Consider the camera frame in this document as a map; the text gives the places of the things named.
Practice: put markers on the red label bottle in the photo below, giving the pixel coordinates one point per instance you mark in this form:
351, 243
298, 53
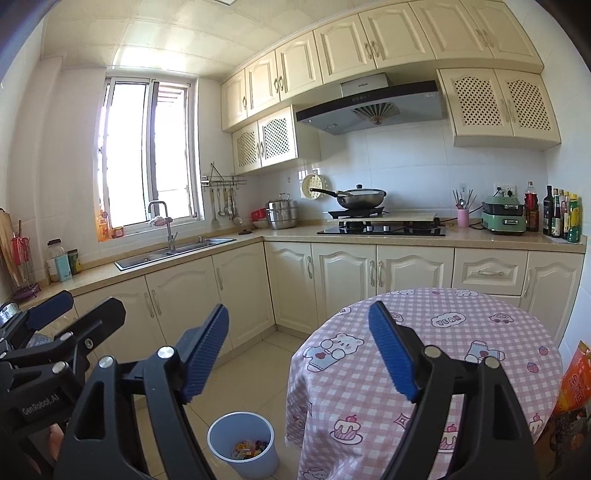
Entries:
532, 207

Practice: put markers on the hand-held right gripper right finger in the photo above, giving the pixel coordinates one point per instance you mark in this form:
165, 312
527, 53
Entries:
392, 355

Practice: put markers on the black gas stove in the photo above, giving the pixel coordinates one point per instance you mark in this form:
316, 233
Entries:
378, 229

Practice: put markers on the red container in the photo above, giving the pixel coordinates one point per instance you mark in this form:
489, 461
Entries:
258, 214

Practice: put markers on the stainless steel sink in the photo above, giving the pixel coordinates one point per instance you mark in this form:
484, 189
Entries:
175, 254

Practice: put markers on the cream wall cabinet row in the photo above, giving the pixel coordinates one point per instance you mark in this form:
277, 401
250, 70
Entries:
346, 41

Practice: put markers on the cream cabinet drawer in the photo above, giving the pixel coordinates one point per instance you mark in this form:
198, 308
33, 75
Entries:
489, 272

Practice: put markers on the beige kitchen countertop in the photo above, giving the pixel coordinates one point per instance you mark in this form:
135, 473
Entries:
286, 233

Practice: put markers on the metal slotted turner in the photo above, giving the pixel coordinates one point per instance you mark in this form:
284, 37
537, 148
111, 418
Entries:
215, 221

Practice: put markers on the dark glass oil bottle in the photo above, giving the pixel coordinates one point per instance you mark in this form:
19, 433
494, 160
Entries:
548, 217

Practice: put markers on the pink utensil holder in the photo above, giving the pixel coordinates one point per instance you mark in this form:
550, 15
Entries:
462, 218

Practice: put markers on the round table pink checked tablecloth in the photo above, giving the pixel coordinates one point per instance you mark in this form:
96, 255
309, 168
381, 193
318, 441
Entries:
351, 397

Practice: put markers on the small dark jar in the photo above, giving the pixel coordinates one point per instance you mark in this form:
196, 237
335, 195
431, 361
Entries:
74, 263

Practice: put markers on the heap of colourful wrappers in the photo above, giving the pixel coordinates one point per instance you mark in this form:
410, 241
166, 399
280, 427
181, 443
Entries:
251, 450

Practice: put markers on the stainless steel steamer pot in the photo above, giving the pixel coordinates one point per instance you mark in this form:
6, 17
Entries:
281, 214

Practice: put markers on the light blue trash bin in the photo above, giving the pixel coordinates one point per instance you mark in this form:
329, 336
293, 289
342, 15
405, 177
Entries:
258, 464

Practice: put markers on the metal utensil rack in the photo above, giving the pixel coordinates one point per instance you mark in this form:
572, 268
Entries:
224, 181

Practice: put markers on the dark sauce bottle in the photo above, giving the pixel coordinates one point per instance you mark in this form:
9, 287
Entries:
564, 221
557, 219

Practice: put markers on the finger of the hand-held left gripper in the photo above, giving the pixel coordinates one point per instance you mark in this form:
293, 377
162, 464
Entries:
99, 314
51, 305

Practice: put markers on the black wok with lid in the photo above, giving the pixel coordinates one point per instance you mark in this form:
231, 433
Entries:
362, 198

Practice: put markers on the wooden chopping board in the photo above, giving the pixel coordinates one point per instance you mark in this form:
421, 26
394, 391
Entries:
5, 244

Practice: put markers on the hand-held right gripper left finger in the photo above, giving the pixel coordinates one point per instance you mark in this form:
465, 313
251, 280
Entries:
205, 355

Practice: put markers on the grey range hood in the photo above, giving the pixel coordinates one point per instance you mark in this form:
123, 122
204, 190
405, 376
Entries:
332, 115

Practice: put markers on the teal box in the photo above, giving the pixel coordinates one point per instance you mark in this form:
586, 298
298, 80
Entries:
63, 269

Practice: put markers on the kitchen window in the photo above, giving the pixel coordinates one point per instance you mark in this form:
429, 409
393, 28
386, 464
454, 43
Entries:
134, 157

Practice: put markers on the orange plastic bag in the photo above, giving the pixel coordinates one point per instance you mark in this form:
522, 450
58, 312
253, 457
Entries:
575, 378

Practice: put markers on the cream lattice door cabinet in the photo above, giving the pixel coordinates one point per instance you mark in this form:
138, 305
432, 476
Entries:
272, 138
498, 106

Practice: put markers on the green electric cooker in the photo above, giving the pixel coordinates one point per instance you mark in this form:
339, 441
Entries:
503, 221

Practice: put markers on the person's left hand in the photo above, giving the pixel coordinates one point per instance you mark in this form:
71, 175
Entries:
56, 443

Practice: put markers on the cream base cabinets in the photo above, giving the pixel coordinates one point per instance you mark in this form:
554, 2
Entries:
341, 277

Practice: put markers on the red utensil stand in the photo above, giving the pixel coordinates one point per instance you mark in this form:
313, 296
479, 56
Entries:
23, 258

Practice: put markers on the yellow round strainer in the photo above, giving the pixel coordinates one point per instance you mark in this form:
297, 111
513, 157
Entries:
311, 184

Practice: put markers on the white wall socket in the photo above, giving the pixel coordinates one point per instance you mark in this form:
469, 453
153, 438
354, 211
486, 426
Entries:
505, 190

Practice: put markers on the bundle of chopsticks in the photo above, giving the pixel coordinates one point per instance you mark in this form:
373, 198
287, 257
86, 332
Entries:
462, 199

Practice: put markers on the metal ladle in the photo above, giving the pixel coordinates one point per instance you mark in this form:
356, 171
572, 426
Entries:
237, 220

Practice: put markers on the orange bottle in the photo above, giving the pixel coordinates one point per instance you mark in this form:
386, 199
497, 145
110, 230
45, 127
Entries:
103, 226

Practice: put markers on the green yellow label bottle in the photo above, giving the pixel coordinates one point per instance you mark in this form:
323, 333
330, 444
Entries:
574, 221

